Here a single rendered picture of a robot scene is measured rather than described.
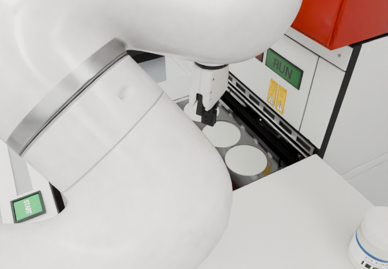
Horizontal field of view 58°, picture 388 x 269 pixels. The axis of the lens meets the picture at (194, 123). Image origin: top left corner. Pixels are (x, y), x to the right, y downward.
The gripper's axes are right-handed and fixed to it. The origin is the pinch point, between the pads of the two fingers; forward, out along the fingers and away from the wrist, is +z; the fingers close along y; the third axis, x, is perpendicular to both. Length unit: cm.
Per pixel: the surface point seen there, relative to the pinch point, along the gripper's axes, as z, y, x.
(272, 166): 9.9, -1.8, 16.3
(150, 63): 103, -146, -124
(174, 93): 18.7, -24.7, -24.8
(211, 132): 10.2, -5.5, -1.6
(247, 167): 10.0, 1.2, 11.1
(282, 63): -10.9, -12.4, 11.2
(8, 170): 4.3, 31.5, -30.6
